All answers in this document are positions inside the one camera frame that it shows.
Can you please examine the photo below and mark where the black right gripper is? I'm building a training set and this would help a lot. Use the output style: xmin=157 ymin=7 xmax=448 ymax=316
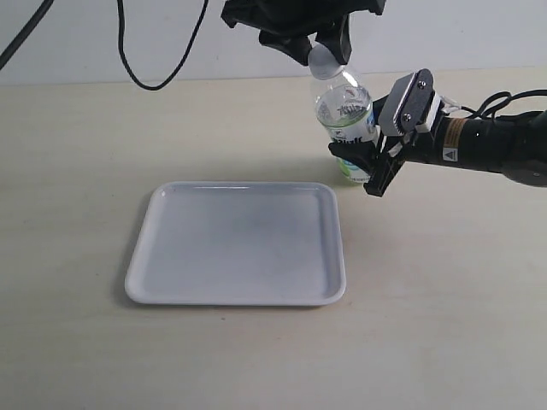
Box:
xmin=328 ymin=96 xmax=443 ymax=197

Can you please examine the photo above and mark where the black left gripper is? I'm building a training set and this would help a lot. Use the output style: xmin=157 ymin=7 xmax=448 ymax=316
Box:
xmin=221 ymin=0 xmax=385 ymax=67

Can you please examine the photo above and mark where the white bottle cap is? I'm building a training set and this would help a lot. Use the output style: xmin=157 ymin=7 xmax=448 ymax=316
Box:
xmin=308 ymin=44 xmax=344 ymax=80

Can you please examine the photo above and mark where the clear plastic water bottle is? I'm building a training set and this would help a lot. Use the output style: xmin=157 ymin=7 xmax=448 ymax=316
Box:
xmin=310 ymin=63 xmax=380 ymax=186

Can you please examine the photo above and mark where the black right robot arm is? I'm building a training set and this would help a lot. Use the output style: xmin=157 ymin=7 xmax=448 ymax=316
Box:
xmin=328 ymin=89 xmax=546 ymax=197

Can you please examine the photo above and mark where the white plastic tray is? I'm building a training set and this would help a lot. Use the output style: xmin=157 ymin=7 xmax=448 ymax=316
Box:
xmin=124 ymin=181 xmax=346 ymax=307

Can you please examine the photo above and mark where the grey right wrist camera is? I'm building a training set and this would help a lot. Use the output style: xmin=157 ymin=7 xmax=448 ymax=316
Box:
xmin=377 ymin=68 xmax=439 ymax=137

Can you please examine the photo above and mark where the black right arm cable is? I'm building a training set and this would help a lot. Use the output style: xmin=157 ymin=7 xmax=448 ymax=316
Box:
xmin=444 ymin=88 xmax=547 ymax=123

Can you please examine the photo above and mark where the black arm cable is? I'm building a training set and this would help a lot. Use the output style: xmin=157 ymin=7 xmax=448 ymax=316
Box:
xmin=444 ymin=88 xmax=547 ymax=123
xmin=116 ymin=0 xmax=210 ymax=91

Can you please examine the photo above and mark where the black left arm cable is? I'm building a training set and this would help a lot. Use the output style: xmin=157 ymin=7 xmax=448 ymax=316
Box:
xmin=116 ymin=0 xmax=210 ymax=91

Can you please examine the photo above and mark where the black thick background cable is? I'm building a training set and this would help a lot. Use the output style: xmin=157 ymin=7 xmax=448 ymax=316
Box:
xmin=0 ymin=0 xmax=55 ymax=69

